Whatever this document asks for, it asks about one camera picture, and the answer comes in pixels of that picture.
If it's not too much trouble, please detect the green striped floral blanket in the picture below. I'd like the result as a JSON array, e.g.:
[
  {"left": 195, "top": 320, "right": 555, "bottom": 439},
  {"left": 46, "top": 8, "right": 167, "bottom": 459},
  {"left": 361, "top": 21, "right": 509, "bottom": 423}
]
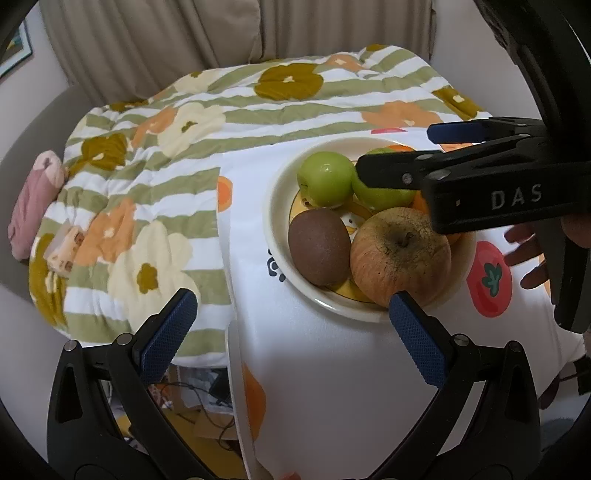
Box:
[{"left": 28, "top": 44, "right": 492, "bottom": 370}]

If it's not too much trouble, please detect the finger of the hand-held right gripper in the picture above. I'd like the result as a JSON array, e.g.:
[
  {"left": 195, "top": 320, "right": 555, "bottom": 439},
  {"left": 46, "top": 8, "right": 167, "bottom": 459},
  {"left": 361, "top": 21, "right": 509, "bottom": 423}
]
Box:
[
  {"left": 355, "top": 150, "right": 446, "bottom": 191},
  {"left": 427, "top": 117, "right": 548, "bottom": 151}
]

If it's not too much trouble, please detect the black cable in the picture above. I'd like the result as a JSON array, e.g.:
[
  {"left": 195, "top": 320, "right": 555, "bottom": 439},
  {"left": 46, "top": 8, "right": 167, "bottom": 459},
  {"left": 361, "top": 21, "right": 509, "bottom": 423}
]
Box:
[{"left": 152, "top": 369, "right": 241, "bottom": 444}]

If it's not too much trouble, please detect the green apple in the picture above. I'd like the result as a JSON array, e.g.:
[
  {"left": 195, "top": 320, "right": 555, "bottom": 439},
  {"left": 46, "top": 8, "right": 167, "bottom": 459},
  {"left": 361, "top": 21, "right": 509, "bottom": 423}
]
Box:
[
  {"left": 352, "top": 147, "right": 416, "bottom": 209},
  {"left": 296, "top": 151, "right": 356, "bottom": 209}
]

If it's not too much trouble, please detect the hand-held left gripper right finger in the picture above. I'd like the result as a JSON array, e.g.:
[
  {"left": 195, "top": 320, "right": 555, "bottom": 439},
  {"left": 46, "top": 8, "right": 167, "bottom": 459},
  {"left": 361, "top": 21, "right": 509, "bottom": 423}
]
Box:
[{"left": 388, "top": 291, "right": 541, "bottom": 480}]

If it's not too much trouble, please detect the small tissue packet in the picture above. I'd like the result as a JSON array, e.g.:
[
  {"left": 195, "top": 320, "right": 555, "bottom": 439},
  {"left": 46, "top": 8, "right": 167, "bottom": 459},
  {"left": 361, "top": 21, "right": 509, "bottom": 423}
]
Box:
[{"left": 45, "top": 224, "right": 88, "bottom": 280}]

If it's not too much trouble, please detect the brown kiwi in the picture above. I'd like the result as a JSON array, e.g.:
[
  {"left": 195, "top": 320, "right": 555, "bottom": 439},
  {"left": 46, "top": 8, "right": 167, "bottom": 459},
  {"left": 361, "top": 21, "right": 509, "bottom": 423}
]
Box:
[{"left": 287, "top": 209, "right": 352, "bottom": 287}]

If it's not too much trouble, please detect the pink plush toy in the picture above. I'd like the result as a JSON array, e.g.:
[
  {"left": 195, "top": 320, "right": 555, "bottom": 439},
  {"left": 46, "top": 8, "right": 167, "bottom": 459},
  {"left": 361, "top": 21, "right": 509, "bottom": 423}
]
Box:
[{"left": 8, "top": 151, "right": 69, "bottom": 261}]

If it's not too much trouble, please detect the person's right hand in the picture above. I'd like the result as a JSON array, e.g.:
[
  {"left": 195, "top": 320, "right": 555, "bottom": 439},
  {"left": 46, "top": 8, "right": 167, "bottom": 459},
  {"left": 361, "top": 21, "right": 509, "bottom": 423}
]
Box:
[{"left": 505, "top": 224, "right": 552, "bottom": 290}]

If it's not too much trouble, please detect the large orange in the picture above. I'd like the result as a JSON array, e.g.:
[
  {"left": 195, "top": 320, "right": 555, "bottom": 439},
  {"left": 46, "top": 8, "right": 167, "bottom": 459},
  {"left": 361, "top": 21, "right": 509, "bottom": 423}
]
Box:
[{"left": 412, "top": 191, "right": 463, "bottom": 246}]

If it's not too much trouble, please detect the cream plate with duck print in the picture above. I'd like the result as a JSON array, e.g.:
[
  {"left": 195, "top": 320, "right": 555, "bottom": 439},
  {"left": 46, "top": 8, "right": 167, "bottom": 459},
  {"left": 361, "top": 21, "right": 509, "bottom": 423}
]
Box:
[{"left": 263, "top": 138, "right": 476, "bottom": 323}]

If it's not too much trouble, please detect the framed wall poster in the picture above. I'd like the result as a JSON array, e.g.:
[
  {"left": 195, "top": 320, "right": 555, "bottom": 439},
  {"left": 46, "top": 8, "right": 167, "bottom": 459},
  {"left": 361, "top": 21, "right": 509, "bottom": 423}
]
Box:
[{"left": 0, "top": 21, "right": 34, "bottom": 79}]

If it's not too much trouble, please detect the white fruit print tablecloth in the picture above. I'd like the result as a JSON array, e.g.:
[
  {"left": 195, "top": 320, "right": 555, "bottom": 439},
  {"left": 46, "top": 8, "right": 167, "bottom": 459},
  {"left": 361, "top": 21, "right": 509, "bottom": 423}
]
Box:
[{"left": 217, "top": 122, "right": 587, "bottom": 480}]

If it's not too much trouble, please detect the beige curtain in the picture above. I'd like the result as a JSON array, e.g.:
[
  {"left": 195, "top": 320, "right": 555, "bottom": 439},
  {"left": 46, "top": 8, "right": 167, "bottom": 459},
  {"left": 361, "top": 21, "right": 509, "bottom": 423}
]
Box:
[{"left": 39, "top": 0, "right": 437, "bottom": 100}]

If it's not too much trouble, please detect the red yellow apple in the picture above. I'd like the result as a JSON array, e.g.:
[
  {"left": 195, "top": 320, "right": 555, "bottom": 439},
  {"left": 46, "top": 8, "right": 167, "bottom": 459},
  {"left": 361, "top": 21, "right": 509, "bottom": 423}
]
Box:
[{"left": 349, "top": 207, "right": 452, "bottom": 309}]

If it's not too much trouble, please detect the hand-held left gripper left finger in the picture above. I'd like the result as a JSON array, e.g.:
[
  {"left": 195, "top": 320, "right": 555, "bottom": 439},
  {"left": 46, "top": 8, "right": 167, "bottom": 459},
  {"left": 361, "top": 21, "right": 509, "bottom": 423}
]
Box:
[{"left": 47, "top": 288, "right": 199, "bottom": 480}]

